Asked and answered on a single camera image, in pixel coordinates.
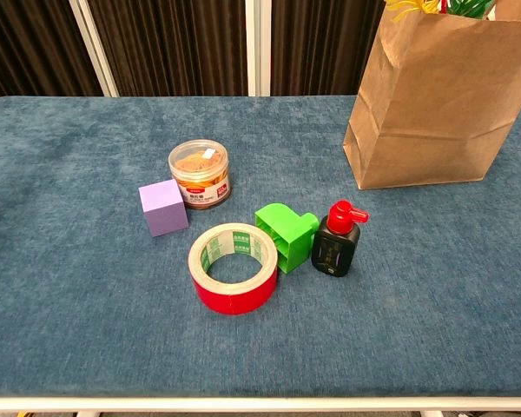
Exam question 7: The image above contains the brown paper bag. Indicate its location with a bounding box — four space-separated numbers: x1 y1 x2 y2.
342 0 521 191

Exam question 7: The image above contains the green plastic block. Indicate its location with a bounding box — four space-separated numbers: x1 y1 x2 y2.
254 202 320 275

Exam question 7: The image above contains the clear jar of rubber bands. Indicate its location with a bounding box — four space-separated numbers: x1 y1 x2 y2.
168 139 231 210

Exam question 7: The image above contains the red tape roll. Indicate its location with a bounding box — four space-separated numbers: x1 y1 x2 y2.
188 222 280 316

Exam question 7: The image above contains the purple cube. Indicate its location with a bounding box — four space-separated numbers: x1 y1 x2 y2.
138 178 189 238

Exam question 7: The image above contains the dark pleated curtain panel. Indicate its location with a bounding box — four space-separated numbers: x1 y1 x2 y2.
271 0 387 96
0 0 105 105
89 0 248 97

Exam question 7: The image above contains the blue felt table cover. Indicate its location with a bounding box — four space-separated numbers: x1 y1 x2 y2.
0 95 521 399

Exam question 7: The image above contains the white partition frame post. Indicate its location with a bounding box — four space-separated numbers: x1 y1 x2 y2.
68 0 120 97
244 0 273 96

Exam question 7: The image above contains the white table frame base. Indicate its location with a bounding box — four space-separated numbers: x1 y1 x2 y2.
0 395 521 417

